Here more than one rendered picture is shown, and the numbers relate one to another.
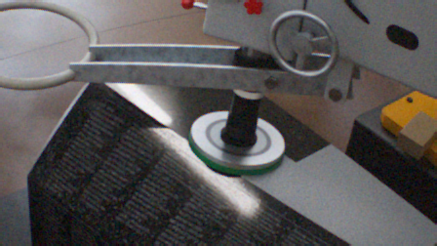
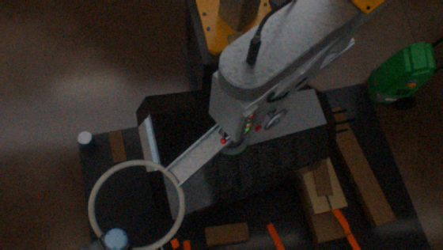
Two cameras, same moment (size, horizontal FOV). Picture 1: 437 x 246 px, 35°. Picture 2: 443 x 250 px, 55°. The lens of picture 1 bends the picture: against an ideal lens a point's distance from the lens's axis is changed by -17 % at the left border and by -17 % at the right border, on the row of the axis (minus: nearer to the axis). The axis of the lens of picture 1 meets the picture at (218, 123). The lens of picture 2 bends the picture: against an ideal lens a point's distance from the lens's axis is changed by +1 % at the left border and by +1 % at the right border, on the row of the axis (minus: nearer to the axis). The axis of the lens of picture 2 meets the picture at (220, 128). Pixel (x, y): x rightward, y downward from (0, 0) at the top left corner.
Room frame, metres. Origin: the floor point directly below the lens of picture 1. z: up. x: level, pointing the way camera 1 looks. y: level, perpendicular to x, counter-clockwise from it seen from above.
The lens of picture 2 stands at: (1.24, 0.77, 3.15)
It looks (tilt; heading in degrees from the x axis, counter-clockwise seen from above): 68 degrees down; 297
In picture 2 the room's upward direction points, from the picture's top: 11 degrees clockwise
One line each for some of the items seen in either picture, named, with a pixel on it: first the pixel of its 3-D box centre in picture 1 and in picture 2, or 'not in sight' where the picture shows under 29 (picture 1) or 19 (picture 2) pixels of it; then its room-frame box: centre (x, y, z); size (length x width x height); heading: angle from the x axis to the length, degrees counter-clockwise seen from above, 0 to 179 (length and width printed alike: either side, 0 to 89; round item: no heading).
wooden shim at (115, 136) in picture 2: not in sight; (117, 146); (2.34, 0.25, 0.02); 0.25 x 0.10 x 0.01; 141
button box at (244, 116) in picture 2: not in sight; (246, 123); (1.48, 0.04, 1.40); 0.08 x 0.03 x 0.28; 77
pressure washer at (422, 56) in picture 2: not in sight; (412, 65); (0.88, -1.52, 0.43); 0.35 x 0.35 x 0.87; 35
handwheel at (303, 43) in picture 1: (307, 38); (270, 115); (1.43, -0.14, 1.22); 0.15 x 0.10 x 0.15; 77
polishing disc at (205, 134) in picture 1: (238, 139); (230, 136); (1.57, -0.05, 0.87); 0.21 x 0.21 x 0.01
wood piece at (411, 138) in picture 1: (419, 134); (240, 47); (1.90, -0.61, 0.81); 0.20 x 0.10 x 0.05; 148
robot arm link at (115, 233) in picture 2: not in sight; (116, 240); (1.64, 0.78, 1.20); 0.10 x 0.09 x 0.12; 69
